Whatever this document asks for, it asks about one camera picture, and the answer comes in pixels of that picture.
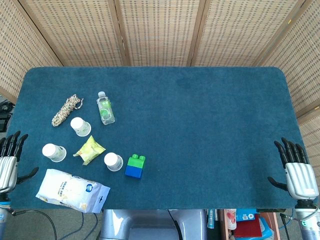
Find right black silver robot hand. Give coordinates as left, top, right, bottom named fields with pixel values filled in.
left=266, top=136, right=320, bottom=201

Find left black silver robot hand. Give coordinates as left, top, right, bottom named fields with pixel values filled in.
left=0, top=130, right=40, bottom=195

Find white paper cup green leaves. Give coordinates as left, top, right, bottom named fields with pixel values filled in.
left=41, top=143, right=67, bottom=163

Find white paper cup blue flower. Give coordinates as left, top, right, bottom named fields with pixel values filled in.
left=103, top=152, right=124, bottom=172

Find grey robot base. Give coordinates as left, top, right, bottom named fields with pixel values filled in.
left=99, top=209, right=208, bottom=240

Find white paper cup green flower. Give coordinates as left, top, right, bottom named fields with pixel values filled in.
left=70, top=116, right=92, bottom=138

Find black equipment on floor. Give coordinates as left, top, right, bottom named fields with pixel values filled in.
left=0, top=98, right=15, bottom=132

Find white resealable snack bag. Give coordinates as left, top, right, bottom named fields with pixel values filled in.
left=35, top=168, right=111, bottom=214

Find red book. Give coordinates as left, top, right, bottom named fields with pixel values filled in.
left=233, top=213, right=263, bottom=238

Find pink printed packet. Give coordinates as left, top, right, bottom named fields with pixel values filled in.
left=223, top=209, right=237, bottom=231

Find yellow green snack packet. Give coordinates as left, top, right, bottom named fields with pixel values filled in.
left=72, top=135, right=107, bottom=166

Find teal carpet table cover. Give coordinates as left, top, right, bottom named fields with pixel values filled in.
left=7, top=66, right=306, bottom=211

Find clear plastic water bottle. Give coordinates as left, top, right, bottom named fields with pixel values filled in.
left=96, top=91, right=116, bottom=125

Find blue toy building brick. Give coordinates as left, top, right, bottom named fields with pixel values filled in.
left=124, top=163, right=144, bottom=180

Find green toy building brick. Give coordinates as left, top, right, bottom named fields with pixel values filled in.
left=127, top=153, right=147, bottom=169

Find woven bamboo folding screen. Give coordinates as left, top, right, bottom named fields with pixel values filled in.
left=0, top=0, right=320, bottom=176

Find black cable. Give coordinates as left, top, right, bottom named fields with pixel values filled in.
left=166, top=209, right=185, bottom=240
left=9, top=209, right=59, bottom=240

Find braided multicolour rope bundle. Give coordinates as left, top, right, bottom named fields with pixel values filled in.
left=51, top=93, right=85, bottom=128

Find blue cable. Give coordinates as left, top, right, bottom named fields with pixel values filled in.
left=62, top=212, right=99, bottom=240

